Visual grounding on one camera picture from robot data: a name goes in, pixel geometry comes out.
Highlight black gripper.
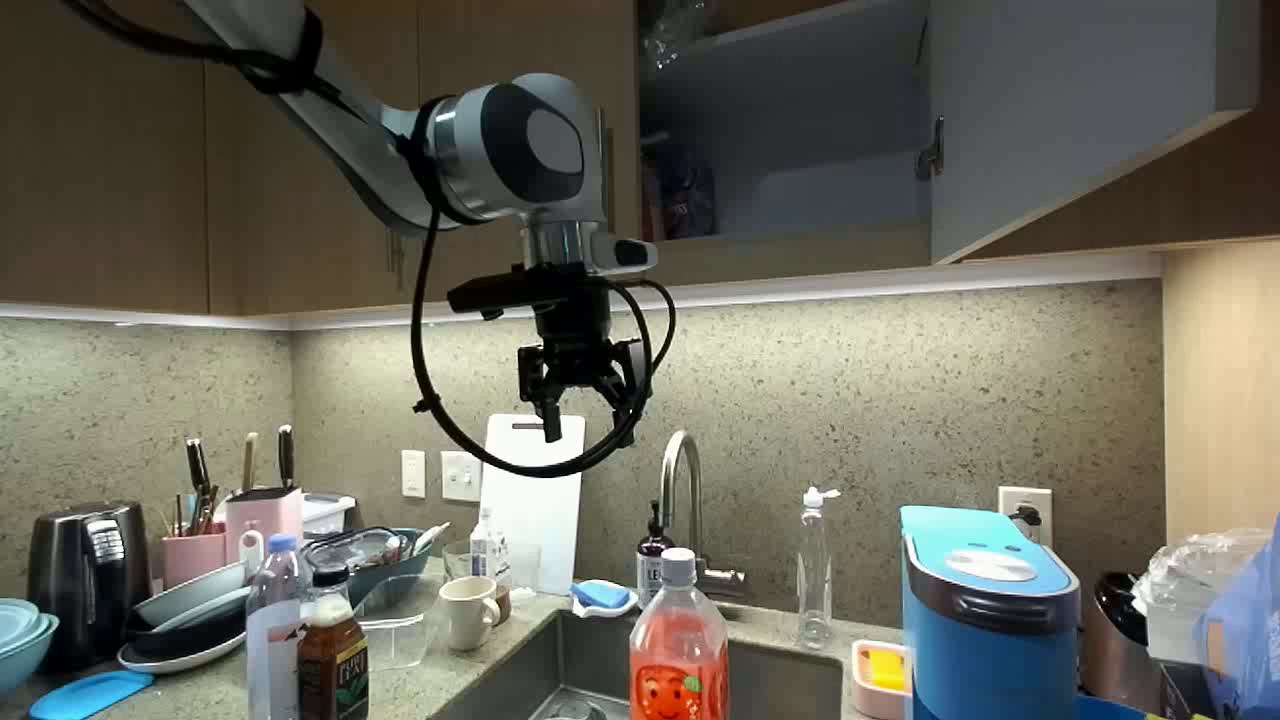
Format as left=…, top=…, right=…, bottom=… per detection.
left=518, top=260, right=652, bottom=444

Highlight clear bottle with orange label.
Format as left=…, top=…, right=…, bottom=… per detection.
left=625, top=543, right=733, bottom=720

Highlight small clear bottle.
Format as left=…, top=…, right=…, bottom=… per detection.
left=468, top=508, right=511, bottom=593

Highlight clear spray bottle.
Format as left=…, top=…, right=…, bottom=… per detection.
left=793, top=484, right=845, bottom=650

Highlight brown sauce bottle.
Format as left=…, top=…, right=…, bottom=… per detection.
left=291, top=593, right=373, bottom=720

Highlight clear water bottle blue cap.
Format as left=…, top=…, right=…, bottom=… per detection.
left=245, top=531, right=316, bottom=720

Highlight grey open cabinet door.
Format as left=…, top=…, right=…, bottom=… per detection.
left=929, top=0, right=1264, bottom=267

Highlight steel kitchen faucet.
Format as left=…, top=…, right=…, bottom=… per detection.
left=656, top=423, right=753, bottom=625

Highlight white cutting board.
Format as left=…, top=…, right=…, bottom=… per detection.
left=478, top=409, right=589, bottom=597

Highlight blue sponge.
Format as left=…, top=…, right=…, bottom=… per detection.
left=571, top=577, right=640, bottom=625

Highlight white mug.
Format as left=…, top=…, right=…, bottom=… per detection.
left=435, top=570, right=511, bottom=655

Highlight steel sink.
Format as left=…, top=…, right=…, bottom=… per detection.
left=433, top=605, right=857, bottom=720

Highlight clear plastic cup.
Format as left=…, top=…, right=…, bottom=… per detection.
left=355, top=610, right=433, bottom=673

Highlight pink knife block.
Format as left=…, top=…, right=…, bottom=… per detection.
left=223, top=484, right=310, bottom=569

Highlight pink utensil container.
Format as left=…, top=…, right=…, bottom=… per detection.
left=161, top=528, right=232, bottom=593

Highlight white outlet with black plug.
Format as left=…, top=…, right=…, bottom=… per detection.
left=996, top=484, right=1055, bottom=548

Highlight blue coffee machine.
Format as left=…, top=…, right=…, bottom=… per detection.
left=896, top=499, right=1083, bottom=720

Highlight black frying pan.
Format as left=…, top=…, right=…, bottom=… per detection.
left=118, top=562, right=257, bottom=675

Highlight black toaster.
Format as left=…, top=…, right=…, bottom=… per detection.
left=30, top=499, right=154, bottom=673

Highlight blue plastic lid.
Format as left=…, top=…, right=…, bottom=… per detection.
left=30, top=669, right=157, bottom=720

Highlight teal bowl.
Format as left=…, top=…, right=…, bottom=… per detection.
left=0, top=597, right=64, bottom=696

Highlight clear plastic bag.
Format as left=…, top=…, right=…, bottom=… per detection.
left=1131, top=524, right=1276, bottom=673

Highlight blue plastic bag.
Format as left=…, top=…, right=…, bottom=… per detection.
left=1198, top=524, right=1280, bottom=720

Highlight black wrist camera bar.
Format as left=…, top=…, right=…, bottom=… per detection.
left=445, top=267, right=539, bottom=319

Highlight white wall outlet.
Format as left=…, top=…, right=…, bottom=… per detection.
left=440, top=446, right=483, bottom=508

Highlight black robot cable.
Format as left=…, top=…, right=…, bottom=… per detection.
left=58, top=0, right=682, bottom=479

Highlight steel cabinet handle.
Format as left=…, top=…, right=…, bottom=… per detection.
left=595, top=115, right=619, bottom=240

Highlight open wooden wall cabinet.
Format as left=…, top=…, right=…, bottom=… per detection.
left=636, top=0, right=936, bottom=287

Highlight closed wooden wall cabinets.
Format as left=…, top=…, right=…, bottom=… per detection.
left=0, top=0, right=643, bottom=319

